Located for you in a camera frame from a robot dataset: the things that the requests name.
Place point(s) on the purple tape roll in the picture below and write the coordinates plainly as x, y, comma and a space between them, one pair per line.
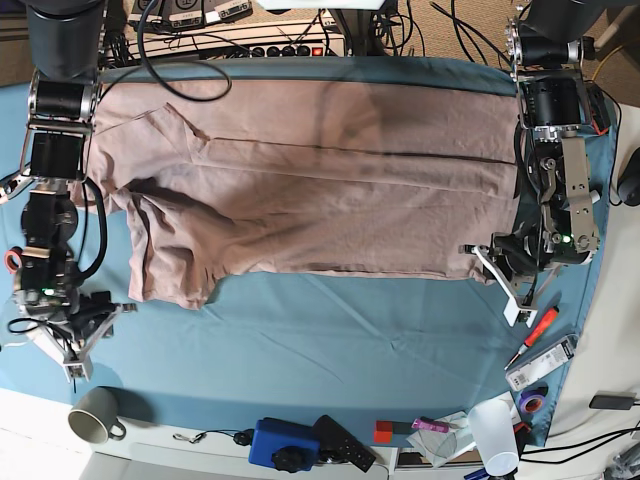
531, 401

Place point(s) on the blue table cloth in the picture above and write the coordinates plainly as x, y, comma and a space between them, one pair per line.
293, 346

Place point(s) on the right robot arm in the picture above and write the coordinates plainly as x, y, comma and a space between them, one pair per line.
65, 91

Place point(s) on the orange white utility knife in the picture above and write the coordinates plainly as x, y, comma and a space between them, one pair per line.
13, 184

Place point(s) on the blue box device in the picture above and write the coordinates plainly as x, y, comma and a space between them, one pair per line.
284, 446

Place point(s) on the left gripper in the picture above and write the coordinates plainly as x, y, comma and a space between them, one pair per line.
514, 262

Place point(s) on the red black block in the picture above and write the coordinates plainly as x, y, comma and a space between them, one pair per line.
386, 431

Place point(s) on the black remote control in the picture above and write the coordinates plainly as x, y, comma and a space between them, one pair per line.
338, 445

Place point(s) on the black computer mouse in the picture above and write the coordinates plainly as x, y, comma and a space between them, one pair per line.
628, 187

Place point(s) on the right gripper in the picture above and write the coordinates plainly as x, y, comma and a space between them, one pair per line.
68, 338

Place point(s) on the white plastic cup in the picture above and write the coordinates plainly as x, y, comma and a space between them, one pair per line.
491, 426

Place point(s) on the pinkish-brown T-shirt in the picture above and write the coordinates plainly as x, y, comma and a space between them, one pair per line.
301, 176

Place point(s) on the red tape roll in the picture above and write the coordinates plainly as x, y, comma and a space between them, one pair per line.
13, 259

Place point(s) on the grey ceramic mug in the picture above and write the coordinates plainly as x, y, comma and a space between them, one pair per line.
94, 418

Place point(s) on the orange screwdriver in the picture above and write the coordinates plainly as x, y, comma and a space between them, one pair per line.
543, 324

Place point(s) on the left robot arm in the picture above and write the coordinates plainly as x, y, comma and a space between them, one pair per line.
553, 167

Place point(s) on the clear plastic package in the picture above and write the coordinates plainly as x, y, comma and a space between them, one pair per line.
528, 371

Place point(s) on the white power strip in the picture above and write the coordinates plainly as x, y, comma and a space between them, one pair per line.
304, 38

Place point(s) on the black power adapter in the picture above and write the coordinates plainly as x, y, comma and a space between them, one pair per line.
617, 402

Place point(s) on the purple marker pen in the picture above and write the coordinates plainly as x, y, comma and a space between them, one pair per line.
427, 424

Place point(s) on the orange black clamp tool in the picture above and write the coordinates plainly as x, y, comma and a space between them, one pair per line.
600, 119

